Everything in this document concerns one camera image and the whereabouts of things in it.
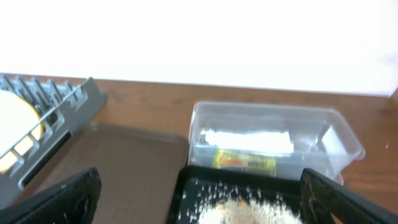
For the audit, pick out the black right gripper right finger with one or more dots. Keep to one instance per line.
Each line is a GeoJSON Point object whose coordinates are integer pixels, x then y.
{"type": "Point", "coordinates": [323, 200]}

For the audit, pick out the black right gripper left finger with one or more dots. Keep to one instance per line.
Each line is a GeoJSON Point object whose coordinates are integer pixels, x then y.
{"type": "Point", "coordinates": [73, 200]}

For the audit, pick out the pile of rice and nuts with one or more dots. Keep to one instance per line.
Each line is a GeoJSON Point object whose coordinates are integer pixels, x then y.
{"type": "Point", "coordinates": [220, 203]}

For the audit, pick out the white plastic wrapper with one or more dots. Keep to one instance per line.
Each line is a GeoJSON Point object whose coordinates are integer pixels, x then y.
{"type": "Point", "coordinates": [262, 141]}

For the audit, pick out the yellow round plate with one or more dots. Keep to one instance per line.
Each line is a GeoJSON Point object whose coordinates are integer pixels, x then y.
{"type": "Point", "coordinates": [17, 117]}

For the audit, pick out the green snack wrapper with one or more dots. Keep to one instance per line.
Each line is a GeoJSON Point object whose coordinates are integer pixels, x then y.
{"type": "Point", "coordinates": [244, 162]}

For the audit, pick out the clear plastic waste bin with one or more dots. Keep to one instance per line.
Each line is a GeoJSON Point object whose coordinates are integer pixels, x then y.
{"type": "Point", "coordinates": [323, 140]}

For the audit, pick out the grey dishwasher rack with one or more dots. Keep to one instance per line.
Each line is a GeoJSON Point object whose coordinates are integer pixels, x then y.
{"type": "Point", "coordinates": [64, 109]}

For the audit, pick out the black waste tray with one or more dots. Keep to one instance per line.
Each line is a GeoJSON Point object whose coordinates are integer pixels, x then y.
{"type": "Point", "coordinates": [289, 188]}

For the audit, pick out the brown serving tray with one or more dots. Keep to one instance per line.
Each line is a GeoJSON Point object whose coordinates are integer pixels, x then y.
{"type": "Point", "coordinates": [138, 170]}

